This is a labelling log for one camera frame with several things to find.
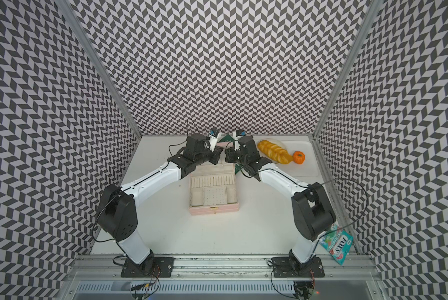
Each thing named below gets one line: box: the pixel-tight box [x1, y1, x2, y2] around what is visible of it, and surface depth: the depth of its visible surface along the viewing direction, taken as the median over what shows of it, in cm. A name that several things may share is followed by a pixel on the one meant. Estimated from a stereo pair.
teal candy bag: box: [319, 223, 354, 266], surface depth 78 cm
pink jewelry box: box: [188, 162, 240, 216], surface depth 88 cm
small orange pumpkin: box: [292, 150, 306, 165], surface depth 104 cm
